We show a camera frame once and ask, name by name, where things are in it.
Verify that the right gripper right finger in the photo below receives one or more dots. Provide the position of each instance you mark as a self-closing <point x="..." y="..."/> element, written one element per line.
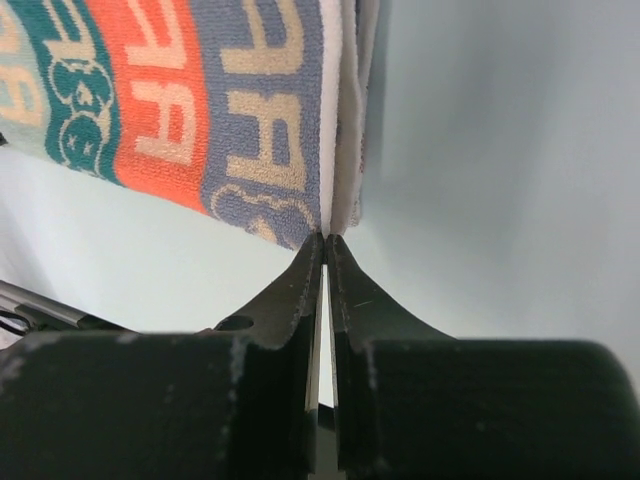
<point x="412" y="402"/>

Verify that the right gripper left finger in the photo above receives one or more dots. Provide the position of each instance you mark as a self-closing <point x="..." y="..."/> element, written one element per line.
<point x="237" y="401"/>

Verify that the printed letters towel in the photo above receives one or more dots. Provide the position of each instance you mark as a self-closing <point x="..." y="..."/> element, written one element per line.
<point x="251" y="112"/>

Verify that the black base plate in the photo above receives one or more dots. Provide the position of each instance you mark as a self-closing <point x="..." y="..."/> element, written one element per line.
<point x="326" y="466"/>

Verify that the aluminium frame rail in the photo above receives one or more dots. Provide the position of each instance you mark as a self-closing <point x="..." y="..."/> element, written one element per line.
<point x="28" y="311"/>

